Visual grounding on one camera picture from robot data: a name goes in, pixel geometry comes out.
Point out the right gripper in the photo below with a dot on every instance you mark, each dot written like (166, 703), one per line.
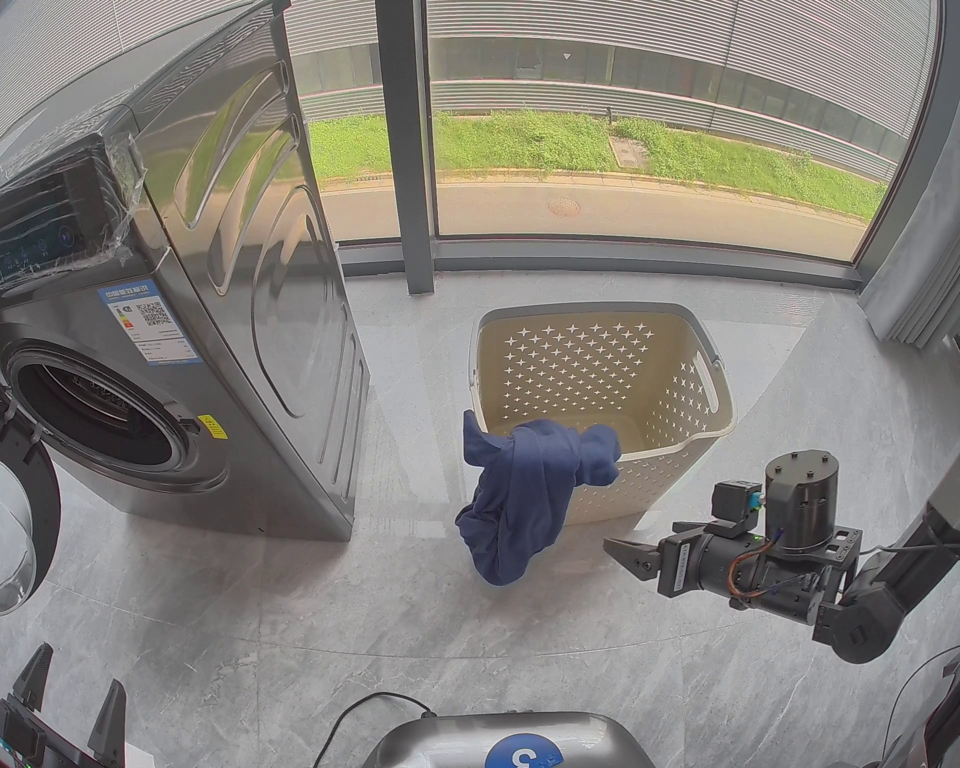
(709, 562)

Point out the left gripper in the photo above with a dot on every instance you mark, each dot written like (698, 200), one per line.
(30, 739)

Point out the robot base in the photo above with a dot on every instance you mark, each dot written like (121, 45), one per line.
(450, 742)

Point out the cream laundry basket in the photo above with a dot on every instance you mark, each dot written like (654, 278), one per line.
(600, 360)

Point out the washing machine door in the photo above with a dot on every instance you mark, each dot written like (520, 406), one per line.
(46, 495)

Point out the grey washing machine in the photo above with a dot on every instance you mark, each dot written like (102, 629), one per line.
(247, 315)

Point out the dark blue garment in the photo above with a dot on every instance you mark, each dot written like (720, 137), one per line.
(525, 495)

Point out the white curtain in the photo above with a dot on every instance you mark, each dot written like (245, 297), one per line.
(919, 247)

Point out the window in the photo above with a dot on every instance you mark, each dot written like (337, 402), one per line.
(405, 150)

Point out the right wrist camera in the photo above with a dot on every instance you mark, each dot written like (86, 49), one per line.
(733, 504)

